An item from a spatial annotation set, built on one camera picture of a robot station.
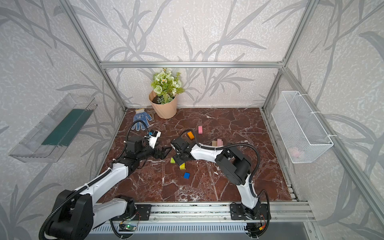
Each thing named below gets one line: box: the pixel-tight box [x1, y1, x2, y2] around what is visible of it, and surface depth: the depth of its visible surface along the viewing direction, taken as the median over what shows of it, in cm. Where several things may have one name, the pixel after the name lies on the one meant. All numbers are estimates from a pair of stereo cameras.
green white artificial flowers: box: [151, 68, 185, 105], surface depth 98 cm
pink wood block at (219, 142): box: [217, 138, 222, 147], surface depth 100 cm
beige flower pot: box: [148, 90, 178, 119], surface depth 106 cm
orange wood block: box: [187, 131, 195, 140], surface depth 104 cm
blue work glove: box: [131, 108, 153, 132], surface depth 118 cm
